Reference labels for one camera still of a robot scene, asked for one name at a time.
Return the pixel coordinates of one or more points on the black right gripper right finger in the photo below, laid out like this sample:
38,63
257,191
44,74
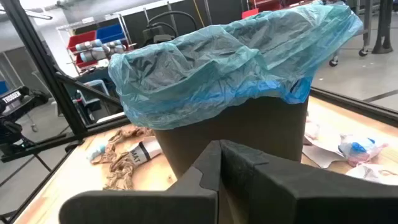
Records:
311,199

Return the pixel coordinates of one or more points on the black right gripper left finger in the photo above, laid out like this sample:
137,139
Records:
140,207

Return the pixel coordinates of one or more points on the brown paper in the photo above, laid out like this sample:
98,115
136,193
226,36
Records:
119,169
130,133

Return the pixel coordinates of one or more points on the pink white blue wad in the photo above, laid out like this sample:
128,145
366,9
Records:
360,149

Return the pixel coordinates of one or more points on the black trash bin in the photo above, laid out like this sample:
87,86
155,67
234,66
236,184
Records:
242,127

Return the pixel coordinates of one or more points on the blue plastic bin liner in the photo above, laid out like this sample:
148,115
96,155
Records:
217,71

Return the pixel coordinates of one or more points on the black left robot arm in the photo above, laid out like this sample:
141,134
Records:
12,102

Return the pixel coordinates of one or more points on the white paper sheet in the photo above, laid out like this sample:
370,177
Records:
323,152

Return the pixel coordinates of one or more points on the white crumpled paper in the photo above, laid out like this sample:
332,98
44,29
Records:
373,174

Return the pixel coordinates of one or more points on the light blue crumpled wad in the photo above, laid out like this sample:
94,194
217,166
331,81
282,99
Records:
95,152

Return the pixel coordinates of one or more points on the metal shelf rack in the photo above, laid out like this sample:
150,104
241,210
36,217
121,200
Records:
124,31

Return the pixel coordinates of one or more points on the blue storage bin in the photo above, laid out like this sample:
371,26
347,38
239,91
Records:
110,32

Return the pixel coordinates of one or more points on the red storage bin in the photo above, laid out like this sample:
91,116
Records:
81,39

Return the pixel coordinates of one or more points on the grey wheeled cart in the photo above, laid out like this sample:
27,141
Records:
367,25

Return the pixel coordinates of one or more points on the black floor stand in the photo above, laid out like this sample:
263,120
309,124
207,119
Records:
383,28

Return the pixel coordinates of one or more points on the red box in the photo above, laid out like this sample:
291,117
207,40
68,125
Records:
249,13

